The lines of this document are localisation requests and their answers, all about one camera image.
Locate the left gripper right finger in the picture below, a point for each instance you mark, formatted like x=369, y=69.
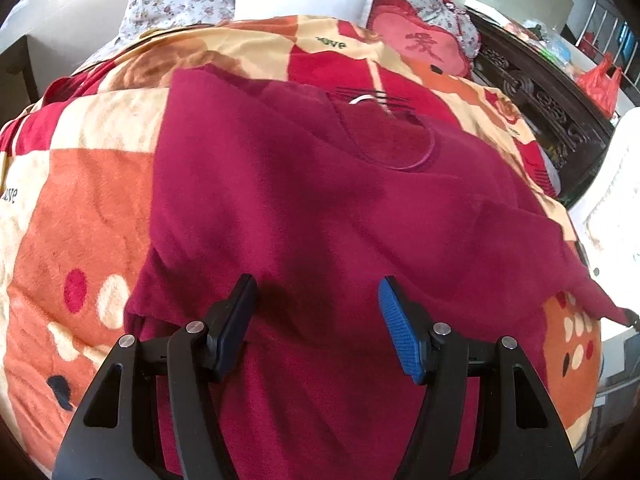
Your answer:
x=485, y=413

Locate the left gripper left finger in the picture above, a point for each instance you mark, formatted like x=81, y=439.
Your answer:
x=115, y=432

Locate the maroon t-shirt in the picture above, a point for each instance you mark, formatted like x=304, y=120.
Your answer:
x=319, y=200

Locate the white embroidered chair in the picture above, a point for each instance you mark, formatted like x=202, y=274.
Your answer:
x=606, y=217

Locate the orange red floral blanket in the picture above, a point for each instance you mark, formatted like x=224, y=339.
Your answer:
x=76, y=173

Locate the dark carved wooden headboard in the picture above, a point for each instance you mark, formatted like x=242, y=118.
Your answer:
x=569, y=127

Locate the red plastic bag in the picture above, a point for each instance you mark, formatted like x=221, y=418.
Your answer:
x=601, y=85

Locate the red heart cushion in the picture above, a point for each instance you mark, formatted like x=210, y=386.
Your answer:
x=397, y=24

